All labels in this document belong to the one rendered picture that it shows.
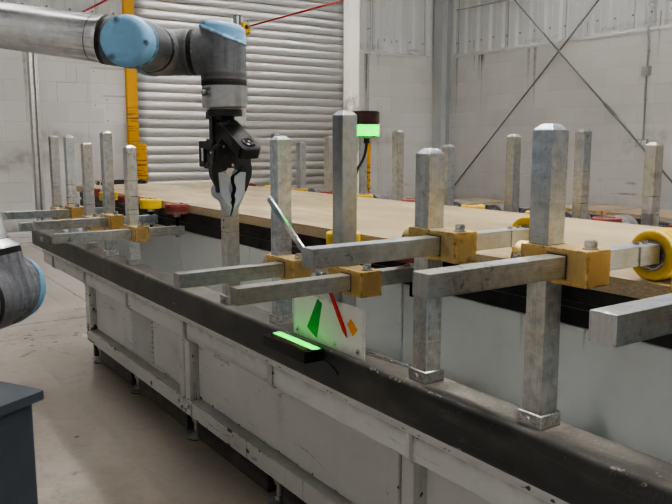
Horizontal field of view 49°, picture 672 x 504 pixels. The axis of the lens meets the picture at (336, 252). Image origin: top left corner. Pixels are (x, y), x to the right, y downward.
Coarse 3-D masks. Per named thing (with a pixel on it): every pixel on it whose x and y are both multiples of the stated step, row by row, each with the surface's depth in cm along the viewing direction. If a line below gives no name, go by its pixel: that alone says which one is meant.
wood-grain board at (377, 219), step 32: (160, 192) 319; (192, 192) 319; (256, 192) 319; (256, 224) 215; (320, 224) 193; (384, 224) 193; (448, 224) 193; (480, 224) 193; (512, 224) 193; (576, 224) 193; (608, 224) 193; (480, 256) 142; (608, 288) 119; (640, 288) 114
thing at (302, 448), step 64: (192, 256) 260; (256, 256) 220; (128, 320) 335; (384, 320) 171; (448, 320) 153; (512, 320) 138; (576, 320) 126; (192, 384) 272; (256, 384) 235; (512, 384) 140; (576, 384) 127; (640, 384) 117; (256, 448) 231; (320, 448) 206; (384, 448) 181; (640, 448) 118
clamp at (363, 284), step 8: (328, 272) 148; (336, 272) 145; (344, 272) 143; (352, 272) 141; (360, 272) 139; (368, 272) 140; (376, 272) 141; (352, 280) 141; (360, 280) 139; (368, 280) 140; (376, 280) 141; (352, 288) 141; (360, 288) 139; (368, 288) 140; (376, 288) 141; (360, 296) 139; (368, 296) 140
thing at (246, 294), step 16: (384, 272) 146; (400, 272) 149; (240, 288) 129; (256, 288) 130; (272, 288) 132; (288, 288) 134; (304, 288) 136; (320, 288) 138; (336, 288) 140; (240, 304) 129
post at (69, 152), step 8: (64, 136) 306; (72, 136) 306; (64, 144) 306; (72, 144) 306; (64, 152) 307; (72, 152) 306; (64, 160) 308; (72, 160) 307; (72, 168) 307; (72, 176) 308; (72, 184) 308; (72, 192) 308; (72, 200) 309
